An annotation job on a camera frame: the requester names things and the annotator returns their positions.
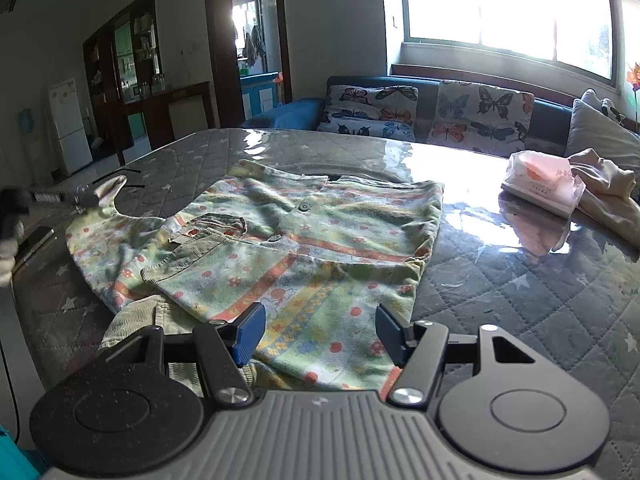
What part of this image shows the colourful patterned children's shirt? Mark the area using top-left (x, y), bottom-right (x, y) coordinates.
top-left (66, 160), bottom-right (444, 393)

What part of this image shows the white gloved left hand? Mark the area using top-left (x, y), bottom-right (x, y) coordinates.
top-left (0, 221), bottom-right (24, 288)

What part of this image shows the white refrigerator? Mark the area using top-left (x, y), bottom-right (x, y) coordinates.
top-left (48, 78), bottom-right (93, 177)

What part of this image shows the dark wooden cabinet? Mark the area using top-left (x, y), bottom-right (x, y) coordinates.
top-left (82, 0), bottom-right (215, 165)

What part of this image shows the pink tissue pack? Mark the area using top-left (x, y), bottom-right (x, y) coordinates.
top-left (501, 151), bottom-right (586, 219)

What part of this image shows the left butterfly cushion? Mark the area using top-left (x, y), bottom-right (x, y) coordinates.
top-left (318, 84), bottom-right (419, 142)

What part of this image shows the butterfly cushion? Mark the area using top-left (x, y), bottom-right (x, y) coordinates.
top-left (426, 80), bottom-right (535, 157)
top-left (318, 84), bottom-right (419, 142)

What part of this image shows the right butterfly cushion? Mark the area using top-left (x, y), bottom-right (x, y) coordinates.
top-left (426, 80), bottom-right (535, 157)

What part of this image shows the beige folded garment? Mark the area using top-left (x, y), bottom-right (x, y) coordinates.
top-left (568, 148), bottom-right (639, 248)

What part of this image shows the blue sofa bench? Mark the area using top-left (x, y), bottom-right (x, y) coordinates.
top-left (243, 65), bottom-right (575, 155)

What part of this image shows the grey pillow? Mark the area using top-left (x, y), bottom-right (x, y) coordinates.
top-left (564, 89), bottom-right (639, 174)

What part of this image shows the colourful pinwheel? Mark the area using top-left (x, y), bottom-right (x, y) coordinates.
top-left (626, 62), bottom-right (640, 122)

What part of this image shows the window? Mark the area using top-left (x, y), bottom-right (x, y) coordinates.
top-left (399, 0), bottom-right (638, 90)

